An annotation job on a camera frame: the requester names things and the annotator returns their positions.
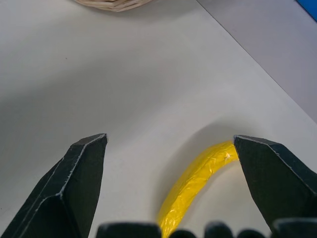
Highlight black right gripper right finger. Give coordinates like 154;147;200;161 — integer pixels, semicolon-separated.
233;134;317;233

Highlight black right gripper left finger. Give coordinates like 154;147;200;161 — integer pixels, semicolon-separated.
0;133;109;238

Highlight wicker basket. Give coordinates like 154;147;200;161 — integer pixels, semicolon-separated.
74;0;152;12

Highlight yellow banana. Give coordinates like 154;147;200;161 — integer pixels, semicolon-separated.
157;140;240;238

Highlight blue panel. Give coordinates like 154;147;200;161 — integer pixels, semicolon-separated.
294;0;317;19

